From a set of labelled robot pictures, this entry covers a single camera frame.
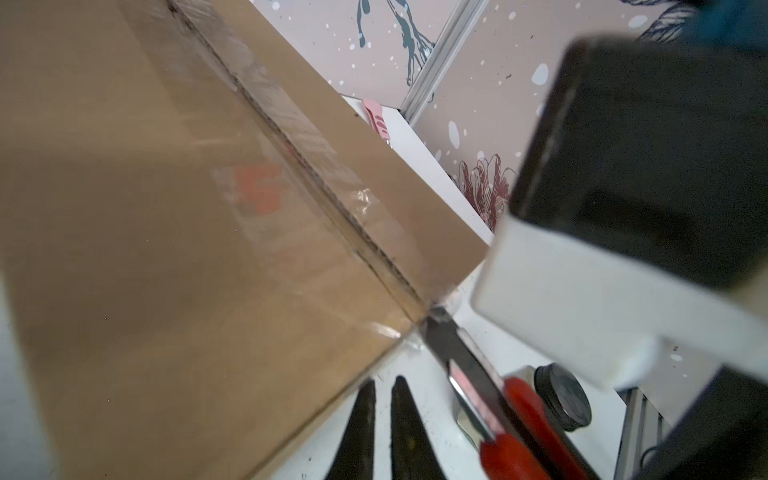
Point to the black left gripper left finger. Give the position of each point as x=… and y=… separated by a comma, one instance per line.
x=354, y=458

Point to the red black utility knife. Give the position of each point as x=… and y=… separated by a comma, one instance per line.
x=517, y=437

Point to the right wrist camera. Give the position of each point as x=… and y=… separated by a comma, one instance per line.
x=639, y=216

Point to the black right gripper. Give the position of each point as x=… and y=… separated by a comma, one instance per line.
x=723, y=435

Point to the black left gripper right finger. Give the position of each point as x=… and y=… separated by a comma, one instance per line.
x=411, y=452

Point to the brown cardboard express box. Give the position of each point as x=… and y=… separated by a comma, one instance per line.
x=204, y=248

